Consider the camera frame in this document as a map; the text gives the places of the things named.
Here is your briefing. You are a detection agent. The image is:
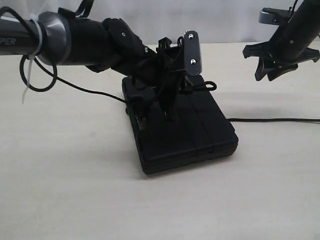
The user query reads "black plastic carrying case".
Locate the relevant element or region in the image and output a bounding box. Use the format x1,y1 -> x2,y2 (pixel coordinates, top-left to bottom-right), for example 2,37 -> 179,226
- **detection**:
121,73 -> 239,178

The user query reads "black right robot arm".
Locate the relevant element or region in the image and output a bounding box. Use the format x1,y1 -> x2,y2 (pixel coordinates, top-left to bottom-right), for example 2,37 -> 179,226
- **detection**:
242,0 -> 320,82

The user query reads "black braided rope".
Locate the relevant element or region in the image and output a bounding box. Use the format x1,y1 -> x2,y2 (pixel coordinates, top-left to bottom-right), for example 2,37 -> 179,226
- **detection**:
124,80 -> 320,131

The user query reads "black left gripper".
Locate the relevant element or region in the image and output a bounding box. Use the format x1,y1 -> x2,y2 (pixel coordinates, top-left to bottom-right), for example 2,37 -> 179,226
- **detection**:
125,37 -> 190,121

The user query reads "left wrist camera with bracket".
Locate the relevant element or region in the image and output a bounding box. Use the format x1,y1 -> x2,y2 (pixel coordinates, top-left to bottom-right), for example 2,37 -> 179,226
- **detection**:
183,30 -> 202,77

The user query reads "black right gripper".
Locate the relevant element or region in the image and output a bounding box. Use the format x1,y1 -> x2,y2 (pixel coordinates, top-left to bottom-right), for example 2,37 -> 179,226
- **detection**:
242,33 -> 320,81

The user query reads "white backdrop curtain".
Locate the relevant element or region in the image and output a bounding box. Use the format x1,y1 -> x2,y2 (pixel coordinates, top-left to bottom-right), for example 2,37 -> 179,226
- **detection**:
0,0 -> 320,47

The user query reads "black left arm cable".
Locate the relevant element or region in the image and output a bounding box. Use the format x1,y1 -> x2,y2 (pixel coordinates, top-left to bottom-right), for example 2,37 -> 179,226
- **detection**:
0,0 -> 126,103

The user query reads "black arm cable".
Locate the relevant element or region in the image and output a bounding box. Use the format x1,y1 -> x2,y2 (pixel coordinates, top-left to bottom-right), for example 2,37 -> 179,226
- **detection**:
0,0 -> 126,103
287,0 -> 301,16

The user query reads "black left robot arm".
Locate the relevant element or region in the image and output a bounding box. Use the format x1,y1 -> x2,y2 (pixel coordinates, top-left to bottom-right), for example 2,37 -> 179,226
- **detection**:
0,6 -> 187,120

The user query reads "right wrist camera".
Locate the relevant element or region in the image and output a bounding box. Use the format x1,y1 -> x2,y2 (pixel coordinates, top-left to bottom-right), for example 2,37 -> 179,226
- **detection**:
258,7 -> 295,26

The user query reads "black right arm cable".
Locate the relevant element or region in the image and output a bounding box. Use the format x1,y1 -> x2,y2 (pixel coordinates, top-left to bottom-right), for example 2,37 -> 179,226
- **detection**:
287,0 -> 301,16

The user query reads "white zip tie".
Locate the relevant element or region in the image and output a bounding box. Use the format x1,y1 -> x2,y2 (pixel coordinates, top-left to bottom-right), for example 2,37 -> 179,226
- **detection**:
21,13 -> 43,104

